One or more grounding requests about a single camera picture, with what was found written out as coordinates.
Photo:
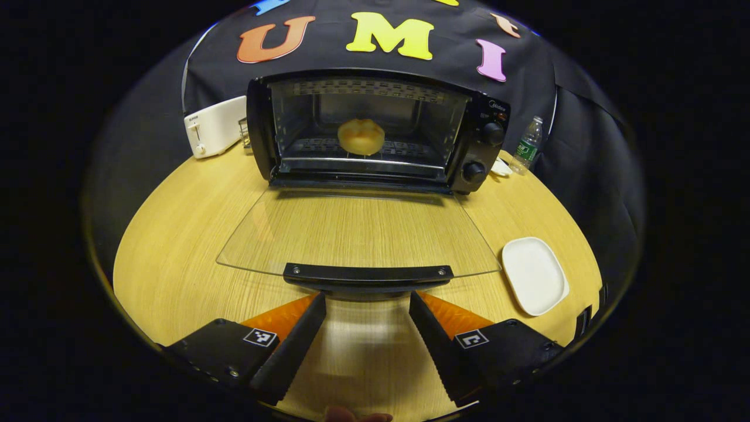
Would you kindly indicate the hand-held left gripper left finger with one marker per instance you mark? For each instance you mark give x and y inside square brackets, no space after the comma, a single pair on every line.
[299,343]

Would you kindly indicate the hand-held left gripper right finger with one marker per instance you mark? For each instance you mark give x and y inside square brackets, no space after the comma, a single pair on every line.
[436,343]

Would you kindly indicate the black electric oven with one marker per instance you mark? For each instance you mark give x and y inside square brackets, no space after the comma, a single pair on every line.
[486,135]

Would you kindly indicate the round bread bun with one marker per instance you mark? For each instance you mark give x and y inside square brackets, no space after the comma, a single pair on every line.
[361,136]

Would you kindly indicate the white square plate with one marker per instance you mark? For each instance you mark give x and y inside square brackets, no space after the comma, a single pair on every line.
[534,275]

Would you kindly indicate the white divided plate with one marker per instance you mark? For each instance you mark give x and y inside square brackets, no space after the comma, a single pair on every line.
[501,168]

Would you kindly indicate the clear plastic water bottle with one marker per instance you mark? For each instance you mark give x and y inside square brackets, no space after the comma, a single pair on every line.
[527,146]

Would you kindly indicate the glass jar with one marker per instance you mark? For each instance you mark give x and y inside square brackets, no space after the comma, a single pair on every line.
[244,133]

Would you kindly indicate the white toaster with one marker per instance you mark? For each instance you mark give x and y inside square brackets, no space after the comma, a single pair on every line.
[217,126]

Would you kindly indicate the black backdrop cloth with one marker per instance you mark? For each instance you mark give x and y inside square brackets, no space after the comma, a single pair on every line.
[556,88]

